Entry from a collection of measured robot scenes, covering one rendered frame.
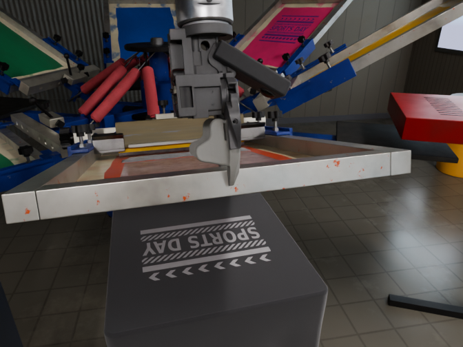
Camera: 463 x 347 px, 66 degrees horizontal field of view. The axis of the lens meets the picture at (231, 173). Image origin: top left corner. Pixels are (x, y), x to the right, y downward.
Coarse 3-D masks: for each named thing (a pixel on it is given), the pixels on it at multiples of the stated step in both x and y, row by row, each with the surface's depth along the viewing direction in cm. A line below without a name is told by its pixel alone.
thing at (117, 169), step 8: (168, 152) 112; (176, 152) 110; (120, 160) 99; (144, 160) 95; (152, 160) 94; (160, 160) 92; (168, 160) 91; (176, 160) 90; (184, 160) 89; (192, 160) 88; (112, 168) 85; (120, 168) 84; (128, 168) 83; (136, 168) 82; (144, 168) 81; (152, 168) 80; (160, 168) 79; (168, 168) 78; (176, 168) 78; (184, 168) 77; (192, 168) 76; (200, 168) 75; (104, 176) 73; (112, 176) 73; (120, 176) 72
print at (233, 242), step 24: (240, 216) 100; (144, 240) 89; (168, 240) 89; (192, 240) 89; (216, 240) 89; (240, 240) 89; (264, 240) 89; (144, 264) 81; (168, 264) 81; (192, 264) 81; (216, 264) 81; (240, 264) 81
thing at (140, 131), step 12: (144, 120) 103; (156, 120) 104; (168, 120) 105; (180, 120) 106; (192, 120) 106; (204, 120) 107; (120, 132) 102; (132, 132) 103; (144, 132) 104; (156, 132) 104; (168, 132) 105; (180, 132) 106; (192, 132) 107
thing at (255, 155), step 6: (252, 150) 102; (258, 150) 101; (192, 156) 97; (240, 156) 90; (246, 156) 89; (252, 156) 88; (258, 156) 87; (264, 156) 87; (270, 156) 86; (276, 156) 85; (282, 156) 85; (198, 162) 84; (204, 162) 83; (240, 162) 79; (246, 162) 79; (252, 162) 78
